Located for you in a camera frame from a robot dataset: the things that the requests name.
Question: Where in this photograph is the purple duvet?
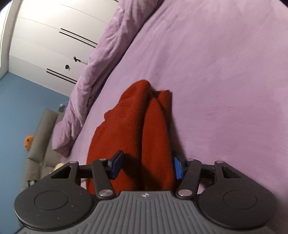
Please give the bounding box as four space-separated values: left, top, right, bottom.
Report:
52 1 162 157

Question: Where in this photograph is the pink plush toy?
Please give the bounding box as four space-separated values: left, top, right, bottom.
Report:
53 163 64 171

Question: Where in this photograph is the purple bed sheet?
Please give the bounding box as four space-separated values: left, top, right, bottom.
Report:
67 0 288 199

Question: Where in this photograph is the orange plush toy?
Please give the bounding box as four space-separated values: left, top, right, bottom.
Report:
24 134 34 151

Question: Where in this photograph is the red knit cardigan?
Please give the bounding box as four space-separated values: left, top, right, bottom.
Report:
86 80 176 193

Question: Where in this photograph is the white wardrobe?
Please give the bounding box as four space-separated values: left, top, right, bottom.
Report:
9 0 119 96

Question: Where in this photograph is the wall charger with cable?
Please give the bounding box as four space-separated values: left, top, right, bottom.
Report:
58 101 68 113

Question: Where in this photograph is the grey sofa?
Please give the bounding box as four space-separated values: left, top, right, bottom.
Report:
21 108 64 191

